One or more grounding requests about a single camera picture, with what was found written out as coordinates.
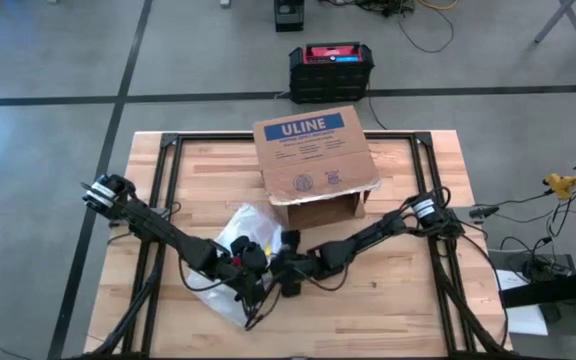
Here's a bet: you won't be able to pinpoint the clear plastic bag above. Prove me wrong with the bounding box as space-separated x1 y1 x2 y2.
186 201 289 329

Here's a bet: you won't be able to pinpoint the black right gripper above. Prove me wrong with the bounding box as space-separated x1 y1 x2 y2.
269 229 319 298

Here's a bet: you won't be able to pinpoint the brown ULINE cardboard box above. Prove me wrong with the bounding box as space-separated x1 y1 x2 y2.
251 104 383 231

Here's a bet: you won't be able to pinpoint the orange and black cable pile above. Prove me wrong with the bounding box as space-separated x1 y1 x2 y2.
317 0 462 55

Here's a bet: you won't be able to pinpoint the black cable bundle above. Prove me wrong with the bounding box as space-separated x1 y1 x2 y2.
487 189 576 274

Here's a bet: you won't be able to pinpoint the grey metal stand base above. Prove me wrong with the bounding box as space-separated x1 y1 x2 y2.
486 248 576 281

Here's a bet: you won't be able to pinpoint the black metal table frame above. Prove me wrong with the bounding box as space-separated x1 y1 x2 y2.
75 130 514 360

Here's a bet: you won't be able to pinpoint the black crossbar stand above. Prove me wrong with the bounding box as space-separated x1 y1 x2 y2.
499 266 576 319

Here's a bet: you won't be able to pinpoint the yellow power connector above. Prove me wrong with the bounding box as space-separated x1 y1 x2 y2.
541 171 576 202

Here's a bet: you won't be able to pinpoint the black power cable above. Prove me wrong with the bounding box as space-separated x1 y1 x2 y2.
365 79 388 132

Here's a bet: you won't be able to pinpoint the black computer box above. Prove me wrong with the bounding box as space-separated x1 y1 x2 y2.
273 0 306 33

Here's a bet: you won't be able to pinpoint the white paper sheet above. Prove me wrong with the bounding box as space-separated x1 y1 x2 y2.
495 268 550 337

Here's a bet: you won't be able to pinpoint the grey metal table legs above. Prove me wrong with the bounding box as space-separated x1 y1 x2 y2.
532 0 576 45

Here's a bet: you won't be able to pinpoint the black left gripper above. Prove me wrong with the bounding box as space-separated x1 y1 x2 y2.
215 234 270 309

